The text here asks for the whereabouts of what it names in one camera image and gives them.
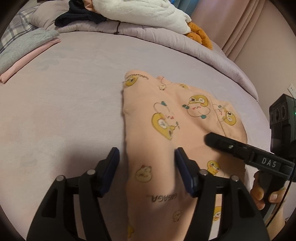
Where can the lavender quilt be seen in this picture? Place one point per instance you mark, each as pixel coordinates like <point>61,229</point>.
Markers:
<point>161,39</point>

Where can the folded pink garment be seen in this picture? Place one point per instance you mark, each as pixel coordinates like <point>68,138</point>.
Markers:
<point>30,59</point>

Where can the folded grey garment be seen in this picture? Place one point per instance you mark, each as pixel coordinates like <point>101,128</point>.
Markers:
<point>27,44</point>

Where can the dark navy garment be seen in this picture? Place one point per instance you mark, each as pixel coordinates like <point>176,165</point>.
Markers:
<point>76,14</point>

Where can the white wall socket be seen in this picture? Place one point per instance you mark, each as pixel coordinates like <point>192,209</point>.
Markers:
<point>291,89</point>

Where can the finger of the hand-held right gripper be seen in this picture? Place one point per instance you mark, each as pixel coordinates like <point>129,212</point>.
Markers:
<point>226,146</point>

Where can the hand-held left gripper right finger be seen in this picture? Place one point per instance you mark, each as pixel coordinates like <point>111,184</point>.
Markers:
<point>185,171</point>

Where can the grey plaid blanket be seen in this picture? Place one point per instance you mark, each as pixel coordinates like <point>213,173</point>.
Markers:
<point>16,30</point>

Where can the crumpled pink garment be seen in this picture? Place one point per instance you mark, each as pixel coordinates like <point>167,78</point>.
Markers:
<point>89,4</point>

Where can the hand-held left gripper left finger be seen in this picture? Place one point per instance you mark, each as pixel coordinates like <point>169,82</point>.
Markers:
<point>111,171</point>

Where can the person's right hand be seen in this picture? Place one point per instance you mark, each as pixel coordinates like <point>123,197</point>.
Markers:
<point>256,192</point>

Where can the teal curtain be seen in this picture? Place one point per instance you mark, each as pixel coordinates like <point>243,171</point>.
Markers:
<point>182,5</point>

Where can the pink curtain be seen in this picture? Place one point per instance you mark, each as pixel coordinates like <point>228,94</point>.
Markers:
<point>231,23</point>

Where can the white plush goose toy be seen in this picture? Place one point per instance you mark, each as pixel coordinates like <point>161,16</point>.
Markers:
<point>150,14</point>

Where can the peach printed long-sleeve shirt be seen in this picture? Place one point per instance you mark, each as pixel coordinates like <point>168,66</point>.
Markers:
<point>150,143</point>

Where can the lavender bed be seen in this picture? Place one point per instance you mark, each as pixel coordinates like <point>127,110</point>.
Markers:
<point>69,104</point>

